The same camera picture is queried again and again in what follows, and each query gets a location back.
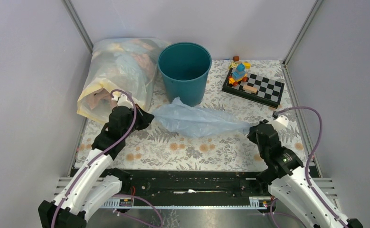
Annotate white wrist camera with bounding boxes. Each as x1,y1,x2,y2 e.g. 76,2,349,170
270,111,289,131
111,95,133,109

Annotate large clear bag of trash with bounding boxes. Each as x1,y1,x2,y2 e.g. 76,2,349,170
77,38,170,124

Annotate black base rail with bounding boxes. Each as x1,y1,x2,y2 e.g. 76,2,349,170
70,168,321,209

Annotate teal plastic trash bin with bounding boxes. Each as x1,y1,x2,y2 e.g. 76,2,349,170
157,42,212,107

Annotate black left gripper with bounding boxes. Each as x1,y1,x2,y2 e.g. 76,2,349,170
122,103,154,138

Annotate light blue plastic bag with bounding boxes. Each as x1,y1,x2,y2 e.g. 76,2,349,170
152,97,251,138

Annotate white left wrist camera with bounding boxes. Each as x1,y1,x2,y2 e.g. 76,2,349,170
111,95,133,109

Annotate light wooden block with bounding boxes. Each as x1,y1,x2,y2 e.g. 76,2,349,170
243,85,257,94

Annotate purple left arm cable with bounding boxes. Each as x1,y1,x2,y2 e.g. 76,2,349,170
50,89,138,228

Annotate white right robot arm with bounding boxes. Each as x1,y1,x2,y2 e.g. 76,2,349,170
247,120,363,228

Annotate black chess board box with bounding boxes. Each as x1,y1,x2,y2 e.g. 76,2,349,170
222,68,285,108

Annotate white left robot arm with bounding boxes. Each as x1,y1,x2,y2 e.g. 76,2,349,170
38,105,154,228

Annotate colourful toy block vehicle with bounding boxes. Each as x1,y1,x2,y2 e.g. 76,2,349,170
228,62,251,87

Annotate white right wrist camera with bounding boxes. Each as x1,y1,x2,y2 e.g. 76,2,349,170
270,111,289,131

